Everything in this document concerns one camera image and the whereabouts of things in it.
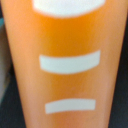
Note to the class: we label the orange bread loaf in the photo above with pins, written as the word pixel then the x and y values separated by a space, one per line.
pixel 66 56

